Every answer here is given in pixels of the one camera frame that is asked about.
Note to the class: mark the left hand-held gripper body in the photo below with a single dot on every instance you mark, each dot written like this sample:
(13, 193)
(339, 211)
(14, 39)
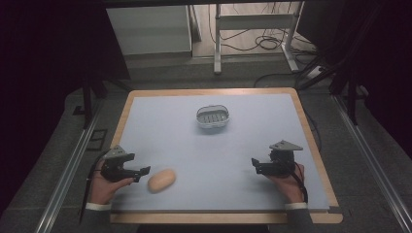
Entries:
(114, 163)

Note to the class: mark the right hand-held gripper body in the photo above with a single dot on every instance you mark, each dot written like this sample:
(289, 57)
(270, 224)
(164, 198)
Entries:
(281, 161)

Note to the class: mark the oval bread roll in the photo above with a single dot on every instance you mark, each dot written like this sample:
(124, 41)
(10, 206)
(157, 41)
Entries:
(161, 180)

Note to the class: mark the person's right hand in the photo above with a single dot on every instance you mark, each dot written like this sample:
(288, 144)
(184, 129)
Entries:
(288, 187)

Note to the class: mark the person's left hand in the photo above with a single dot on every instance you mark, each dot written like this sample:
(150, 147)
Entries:
(102, 189)

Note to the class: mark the light blue table mat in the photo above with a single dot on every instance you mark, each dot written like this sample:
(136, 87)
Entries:
(210, 155)

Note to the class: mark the wooden table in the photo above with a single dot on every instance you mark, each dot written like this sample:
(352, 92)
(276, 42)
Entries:
(194, 218)

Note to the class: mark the black metal stand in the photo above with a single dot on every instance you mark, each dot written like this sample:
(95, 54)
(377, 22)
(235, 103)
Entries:
(351, 97)
(87, 97)

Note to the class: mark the white power strip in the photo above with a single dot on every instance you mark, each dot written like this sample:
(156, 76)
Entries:
(315, 73)

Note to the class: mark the dark curtain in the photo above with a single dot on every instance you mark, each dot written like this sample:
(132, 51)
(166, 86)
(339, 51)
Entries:
(385, 64)
(42, 81)

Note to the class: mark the white cabinet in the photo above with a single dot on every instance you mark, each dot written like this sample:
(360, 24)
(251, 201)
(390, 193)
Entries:
(149, 29)

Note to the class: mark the black floor bracket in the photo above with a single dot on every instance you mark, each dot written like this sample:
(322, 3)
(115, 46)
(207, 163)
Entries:
(97, 139)

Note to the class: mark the metal floor rail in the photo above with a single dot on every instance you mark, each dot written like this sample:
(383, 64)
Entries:
(66, 174)
(375, 168)

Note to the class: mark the white desk frame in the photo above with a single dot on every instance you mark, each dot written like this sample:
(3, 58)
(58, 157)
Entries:
(256, 22)

